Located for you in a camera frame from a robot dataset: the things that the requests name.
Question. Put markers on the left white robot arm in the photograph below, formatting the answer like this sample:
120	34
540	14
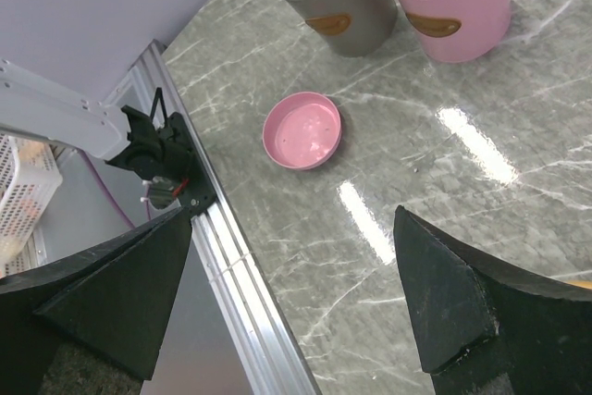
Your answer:
154	145

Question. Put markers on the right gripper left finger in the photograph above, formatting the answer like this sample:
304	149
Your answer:
112	300

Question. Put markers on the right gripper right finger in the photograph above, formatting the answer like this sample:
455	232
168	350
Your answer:
484	326

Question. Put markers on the woven bamboo tray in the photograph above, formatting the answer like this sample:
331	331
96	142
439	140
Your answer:
581	284

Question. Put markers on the white perforated plastic basket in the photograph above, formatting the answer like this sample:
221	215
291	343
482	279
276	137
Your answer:
29	179

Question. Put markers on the pink round lid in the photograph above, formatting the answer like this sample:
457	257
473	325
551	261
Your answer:
302	131

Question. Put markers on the aluminium mounting rail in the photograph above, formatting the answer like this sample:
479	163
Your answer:
225	334

